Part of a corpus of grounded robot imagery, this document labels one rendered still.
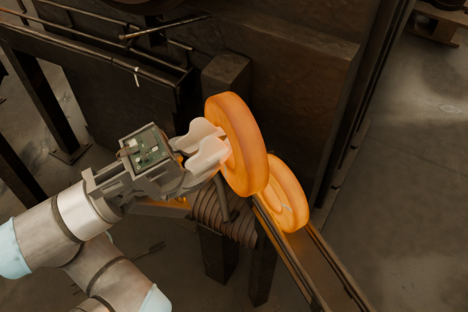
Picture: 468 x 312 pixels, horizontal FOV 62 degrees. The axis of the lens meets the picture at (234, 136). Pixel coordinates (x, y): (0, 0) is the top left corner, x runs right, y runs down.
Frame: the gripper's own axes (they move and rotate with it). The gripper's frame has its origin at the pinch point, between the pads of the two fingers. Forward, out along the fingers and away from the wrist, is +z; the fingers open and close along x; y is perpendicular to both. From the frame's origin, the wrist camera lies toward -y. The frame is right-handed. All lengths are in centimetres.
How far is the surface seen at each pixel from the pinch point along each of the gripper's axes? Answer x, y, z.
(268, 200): 0.7, -26.0, 0.8
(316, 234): -9.9, -25.6, 5.2
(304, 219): -7.5, -22.5, 4.6
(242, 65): 26.4, -15.3, 10.5
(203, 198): 15.4, -38.1, -11.8
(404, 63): 75, -123, 104
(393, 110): 51, -116, 78
